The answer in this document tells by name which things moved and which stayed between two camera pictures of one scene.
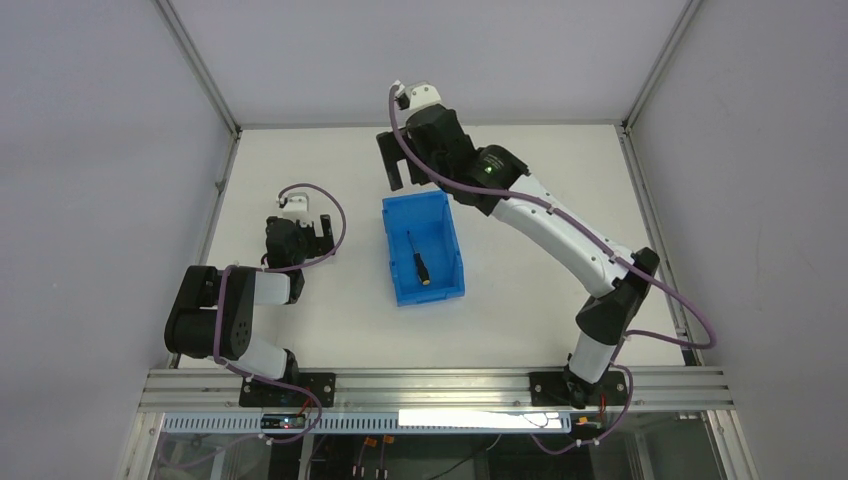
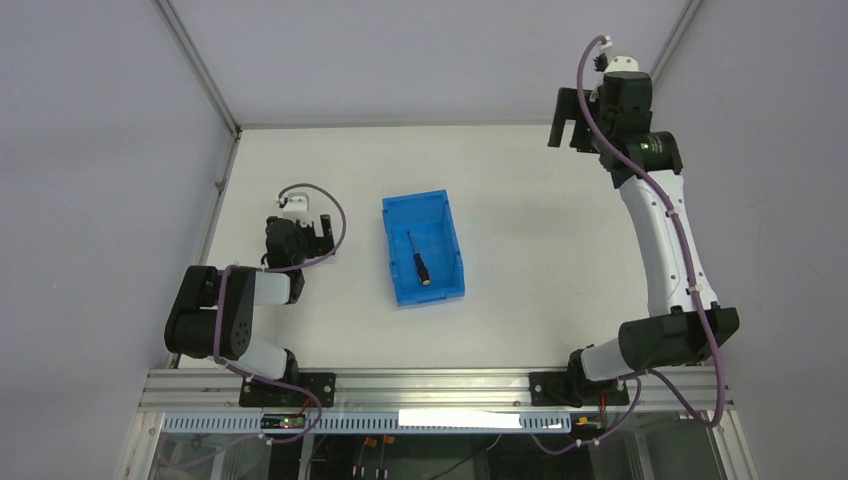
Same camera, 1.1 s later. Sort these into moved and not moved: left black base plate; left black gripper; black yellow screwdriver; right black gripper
Moved: right black gripper
Not moved: left black base plate; left black gripper; black yellow screwdriver
